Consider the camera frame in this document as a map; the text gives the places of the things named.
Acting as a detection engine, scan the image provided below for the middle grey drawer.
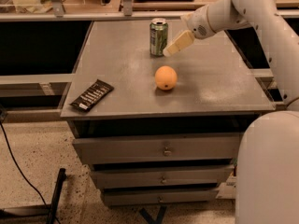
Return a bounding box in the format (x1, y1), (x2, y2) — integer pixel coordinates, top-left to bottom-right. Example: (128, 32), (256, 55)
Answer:
(91, 164), (233, 189)

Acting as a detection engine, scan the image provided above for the bottom grey drawer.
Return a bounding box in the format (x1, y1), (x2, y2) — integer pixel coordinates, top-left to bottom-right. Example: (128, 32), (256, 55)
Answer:
(101, 188), (219, 206)

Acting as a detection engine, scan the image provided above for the black metal floor stand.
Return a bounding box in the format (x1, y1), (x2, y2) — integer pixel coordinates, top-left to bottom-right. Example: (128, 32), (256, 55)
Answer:
(0, 167), (67, 224)

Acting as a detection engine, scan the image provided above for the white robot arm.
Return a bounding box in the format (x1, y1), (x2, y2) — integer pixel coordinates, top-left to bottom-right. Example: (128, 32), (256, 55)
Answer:
(163, 0), (299, 224)

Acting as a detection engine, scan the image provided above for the green soda can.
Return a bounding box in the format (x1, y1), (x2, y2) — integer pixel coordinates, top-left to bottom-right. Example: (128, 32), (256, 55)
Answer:
(149, 18), (168, 56)

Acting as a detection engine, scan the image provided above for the top grey drawer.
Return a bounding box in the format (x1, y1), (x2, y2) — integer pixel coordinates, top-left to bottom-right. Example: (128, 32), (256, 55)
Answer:
(73, 133), (241, 164)

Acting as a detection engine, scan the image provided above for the cardboard box with snacks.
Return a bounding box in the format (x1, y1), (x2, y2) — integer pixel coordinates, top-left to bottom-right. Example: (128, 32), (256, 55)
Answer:
(216, 165), (236, 200)

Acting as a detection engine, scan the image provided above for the metal shelf rail frame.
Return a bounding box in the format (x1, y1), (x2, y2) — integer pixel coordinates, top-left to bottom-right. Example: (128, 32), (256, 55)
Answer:
(0, 0), (299, 22)

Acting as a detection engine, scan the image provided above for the grey drawer cabinet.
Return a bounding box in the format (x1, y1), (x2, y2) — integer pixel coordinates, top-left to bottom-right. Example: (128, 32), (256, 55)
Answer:
(61, 21), (275, 195)

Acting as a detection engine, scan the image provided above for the grey drawer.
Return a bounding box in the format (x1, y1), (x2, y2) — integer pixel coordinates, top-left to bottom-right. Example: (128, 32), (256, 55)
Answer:
(91, 164), (233, 189)
(101, 188), (219, 206)
(73, 133), (241, 164)

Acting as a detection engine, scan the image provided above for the black rxbar chocolate wrapper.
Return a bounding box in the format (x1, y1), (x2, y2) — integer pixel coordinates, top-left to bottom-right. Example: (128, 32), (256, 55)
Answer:
(70, 79), (114, 112)

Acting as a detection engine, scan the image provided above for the black floor cable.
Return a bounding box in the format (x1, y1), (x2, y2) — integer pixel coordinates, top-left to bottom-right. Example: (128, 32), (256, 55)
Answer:
(0, 121), (62, 224)

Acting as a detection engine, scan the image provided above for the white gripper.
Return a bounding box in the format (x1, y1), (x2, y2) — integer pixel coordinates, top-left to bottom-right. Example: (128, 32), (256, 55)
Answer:
(163, 6), (215, 57)

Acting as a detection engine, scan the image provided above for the orange fruit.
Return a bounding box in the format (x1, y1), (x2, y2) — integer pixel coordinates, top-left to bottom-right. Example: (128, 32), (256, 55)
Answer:
(155, 66), (178, 91)

